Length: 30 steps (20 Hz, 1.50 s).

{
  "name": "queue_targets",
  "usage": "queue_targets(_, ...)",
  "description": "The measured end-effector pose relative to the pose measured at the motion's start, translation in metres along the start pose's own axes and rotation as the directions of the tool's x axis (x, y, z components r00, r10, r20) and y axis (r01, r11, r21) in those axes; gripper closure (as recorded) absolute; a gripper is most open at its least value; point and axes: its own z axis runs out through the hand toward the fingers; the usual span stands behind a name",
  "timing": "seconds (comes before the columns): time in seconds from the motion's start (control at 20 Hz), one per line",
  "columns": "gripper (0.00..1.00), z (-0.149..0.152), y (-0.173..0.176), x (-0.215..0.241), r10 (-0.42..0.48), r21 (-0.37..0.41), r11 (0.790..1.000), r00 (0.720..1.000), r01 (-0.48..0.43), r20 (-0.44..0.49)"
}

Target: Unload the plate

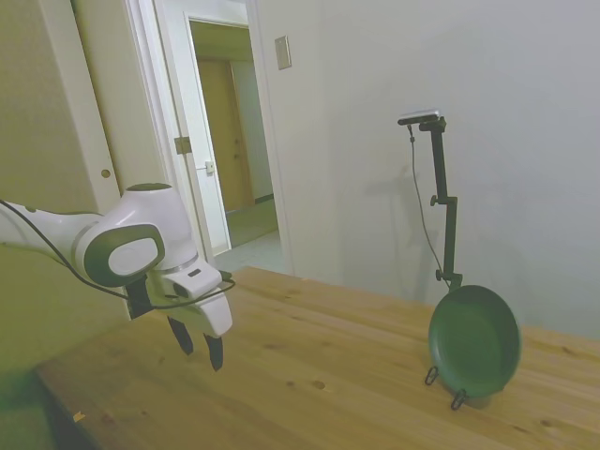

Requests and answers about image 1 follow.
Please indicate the cream closet door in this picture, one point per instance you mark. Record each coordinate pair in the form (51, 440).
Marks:
(56, 94)

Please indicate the grey exterior camera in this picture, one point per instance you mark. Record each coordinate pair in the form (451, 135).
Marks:
(419, 115)

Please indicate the beige wall switch plate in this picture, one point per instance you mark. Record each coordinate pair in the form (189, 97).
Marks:
(282, 53)

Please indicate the black camera stand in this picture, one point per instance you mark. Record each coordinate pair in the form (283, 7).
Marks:
(450, 225)

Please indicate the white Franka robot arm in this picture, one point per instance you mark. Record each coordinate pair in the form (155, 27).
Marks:
(140, 211)

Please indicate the brown wooden door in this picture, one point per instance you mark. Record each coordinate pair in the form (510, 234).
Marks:
(225, 136)

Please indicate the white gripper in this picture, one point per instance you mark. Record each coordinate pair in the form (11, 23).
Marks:
(211, 309)

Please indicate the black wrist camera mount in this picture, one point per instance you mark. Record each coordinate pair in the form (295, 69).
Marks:
(138, 300)

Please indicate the dark green plate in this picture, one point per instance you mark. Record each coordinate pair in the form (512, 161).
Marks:
(473, 340)

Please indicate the white open door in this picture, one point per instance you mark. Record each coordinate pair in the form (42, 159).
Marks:
(192, 140)

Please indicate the brass door hinge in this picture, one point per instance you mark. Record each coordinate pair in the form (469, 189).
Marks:
(183, 145)

